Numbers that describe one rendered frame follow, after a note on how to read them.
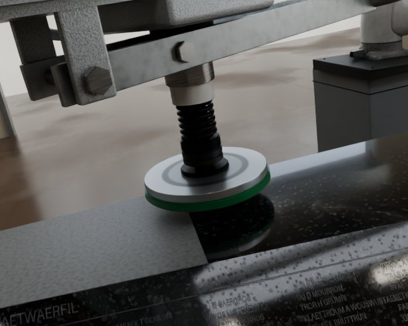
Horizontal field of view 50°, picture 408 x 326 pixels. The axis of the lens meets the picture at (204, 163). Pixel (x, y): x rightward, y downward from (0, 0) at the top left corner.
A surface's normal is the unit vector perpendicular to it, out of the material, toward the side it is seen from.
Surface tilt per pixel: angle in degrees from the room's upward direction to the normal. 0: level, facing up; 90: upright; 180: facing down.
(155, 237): 0
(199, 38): 90
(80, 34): 90
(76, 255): 0
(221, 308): 45
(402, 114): 90
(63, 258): 0
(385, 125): 90
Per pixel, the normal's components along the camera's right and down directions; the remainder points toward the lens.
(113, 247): -0.15, -0.92
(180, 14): 0.64, 0.18
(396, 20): -0.21, 0.39
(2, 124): 0.29, 0.29
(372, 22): -0.75, 0.30
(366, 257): 0.00, -0.43
